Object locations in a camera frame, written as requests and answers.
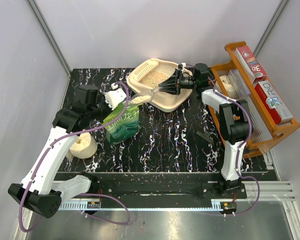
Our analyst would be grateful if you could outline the red white box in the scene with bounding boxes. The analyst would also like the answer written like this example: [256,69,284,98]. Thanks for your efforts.
[254,80,294,125]

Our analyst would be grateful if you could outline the beige litter box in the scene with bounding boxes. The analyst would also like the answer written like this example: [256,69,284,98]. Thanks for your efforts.
[127,58,192,113]

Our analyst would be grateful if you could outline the red box 3b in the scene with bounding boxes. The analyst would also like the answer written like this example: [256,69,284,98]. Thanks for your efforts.
[234,45,268,84]

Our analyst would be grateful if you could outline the orange wooden rack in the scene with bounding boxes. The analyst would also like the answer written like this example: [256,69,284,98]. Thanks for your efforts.
[211,41,300,159]

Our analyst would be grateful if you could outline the purple cable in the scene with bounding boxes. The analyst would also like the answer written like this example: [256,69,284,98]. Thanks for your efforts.
[183,64,261,216]
[17,81,132,233]

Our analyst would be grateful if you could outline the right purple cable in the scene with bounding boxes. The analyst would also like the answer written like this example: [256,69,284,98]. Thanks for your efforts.
[183,64,261,216]

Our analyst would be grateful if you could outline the clear plastic scoop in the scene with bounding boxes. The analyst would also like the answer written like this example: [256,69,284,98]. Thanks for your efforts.
[128,87,161,105]

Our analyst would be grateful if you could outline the green litter bag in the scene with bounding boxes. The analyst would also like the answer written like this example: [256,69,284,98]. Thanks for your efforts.
[105,104,142,145]

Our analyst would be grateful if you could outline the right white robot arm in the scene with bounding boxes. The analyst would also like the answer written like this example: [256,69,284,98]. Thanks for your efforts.
[158,63,252,198]

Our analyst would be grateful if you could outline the small black bracket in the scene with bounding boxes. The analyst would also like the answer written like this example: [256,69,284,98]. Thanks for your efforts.
[196,131,214,144]

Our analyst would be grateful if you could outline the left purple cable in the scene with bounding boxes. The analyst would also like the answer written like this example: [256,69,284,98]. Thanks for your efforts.
[17,81,132,233]

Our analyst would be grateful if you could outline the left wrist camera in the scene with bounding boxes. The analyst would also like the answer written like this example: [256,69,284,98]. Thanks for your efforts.
[104,83,127,110]

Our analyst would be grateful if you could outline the white pack in rack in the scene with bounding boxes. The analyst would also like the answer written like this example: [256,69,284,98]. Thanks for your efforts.
[219,75,236,99]

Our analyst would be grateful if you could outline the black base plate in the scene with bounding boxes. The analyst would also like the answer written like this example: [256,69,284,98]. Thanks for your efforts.
[57,171,248,210]

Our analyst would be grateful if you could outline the clear acrylic box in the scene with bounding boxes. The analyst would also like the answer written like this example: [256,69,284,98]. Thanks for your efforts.
[228,69,251,99]

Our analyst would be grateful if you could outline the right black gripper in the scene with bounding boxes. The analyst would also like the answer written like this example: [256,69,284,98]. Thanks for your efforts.
[159,70,198,96]

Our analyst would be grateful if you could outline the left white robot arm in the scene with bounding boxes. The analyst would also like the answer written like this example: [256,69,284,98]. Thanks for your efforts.
[8,84,109,219]

